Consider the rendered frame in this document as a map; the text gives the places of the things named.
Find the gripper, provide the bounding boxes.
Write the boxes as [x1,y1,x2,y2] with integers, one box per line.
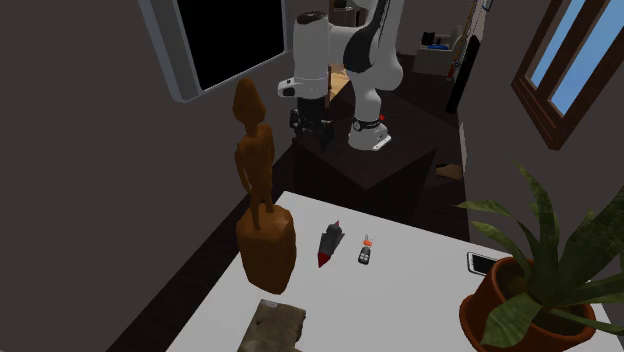
[289,96,336,151]

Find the dark robot stand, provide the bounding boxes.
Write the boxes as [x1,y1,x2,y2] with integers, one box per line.
[291,95,438,226]

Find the brown wooden figure statue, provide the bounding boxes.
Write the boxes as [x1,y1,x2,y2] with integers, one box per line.
[231,77,298,296]

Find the grey red toy rocket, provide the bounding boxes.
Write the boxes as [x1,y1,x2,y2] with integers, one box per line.
[317,220,346,269]

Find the grey key fob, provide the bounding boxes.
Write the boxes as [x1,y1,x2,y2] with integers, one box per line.
[357,234,375,266]

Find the beige armchair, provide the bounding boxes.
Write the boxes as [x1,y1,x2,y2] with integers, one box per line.
[412,24,465,77]

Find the grey brown stone block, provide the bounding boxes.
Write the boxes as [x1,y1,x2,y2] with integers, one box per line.
[236,299,308,352]

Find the white smartphone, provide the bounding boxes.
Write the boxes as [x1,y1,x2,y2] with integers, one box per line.
[466,251,501,278]

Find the potted green plant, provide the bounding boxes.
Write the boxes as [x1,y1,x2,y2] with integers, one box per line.
[455,162,624,352]

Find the dark window with grey frame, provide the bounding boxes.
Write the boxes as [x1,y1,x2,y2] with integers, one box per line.
[137,0,290,104]

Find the window with brown frame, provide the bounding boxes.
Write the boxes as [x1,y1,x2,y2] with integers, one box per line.
[510,0,624,151]

